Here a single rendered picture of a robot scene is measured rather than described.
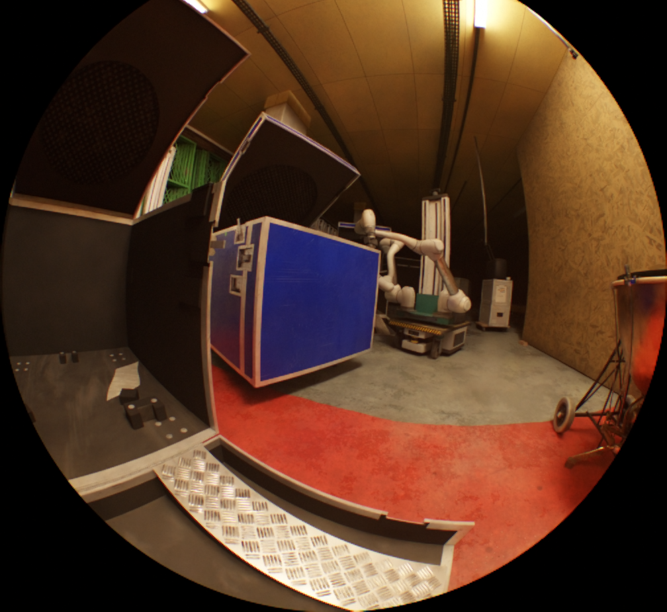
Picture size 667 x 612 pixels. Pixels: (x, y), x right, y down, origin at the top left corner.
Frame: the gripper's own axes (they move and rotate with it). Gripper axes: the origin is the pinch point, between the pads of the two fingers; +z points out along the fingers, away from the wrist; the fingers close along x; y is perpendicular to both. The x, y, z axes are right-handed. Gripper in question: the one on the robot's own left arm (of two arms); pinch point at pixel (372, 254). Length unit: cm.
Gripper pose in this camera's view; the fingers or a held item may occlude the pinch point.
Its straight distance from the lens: 180.9
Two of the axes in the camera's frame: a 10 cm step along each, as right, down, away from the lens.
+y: 7.6, -1.1, -6.4
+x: 6.5, 0.6, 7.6
